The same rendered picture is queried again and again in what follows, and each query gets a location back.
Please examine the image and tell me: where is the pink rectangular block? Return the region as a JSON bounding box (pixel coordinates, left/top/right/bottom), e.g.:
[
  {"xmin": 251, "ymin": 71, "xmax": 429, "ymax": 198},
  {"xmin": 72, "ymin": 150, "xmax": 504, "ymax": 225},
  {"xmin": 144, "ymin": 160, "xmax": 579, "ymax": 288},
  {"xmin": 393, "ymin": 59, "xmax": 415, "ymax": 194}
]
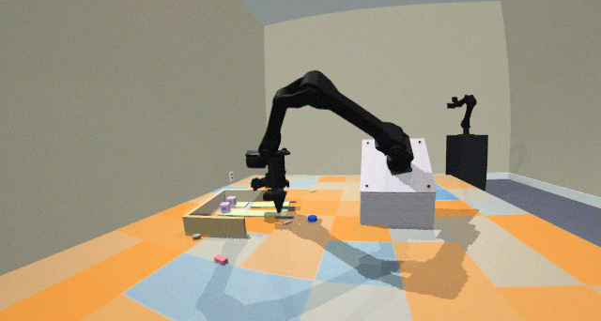
[{"xmin": 213, "ymin": 254, "xmax": 228, "ymax": 265}]

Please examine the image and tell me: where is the tan open-top box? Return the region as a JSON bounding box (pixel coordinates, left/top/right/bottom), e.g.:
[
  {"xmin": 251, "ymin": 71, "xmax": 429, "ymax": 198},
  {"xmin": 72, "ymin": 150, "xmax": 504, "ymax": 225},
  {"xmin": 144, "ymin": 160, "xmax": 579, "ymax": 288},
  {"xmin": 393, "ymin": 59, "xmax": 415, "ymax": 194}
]
[{"xmin": 181, "ymin": 186, "xmax": 267, "ymax": 236}]

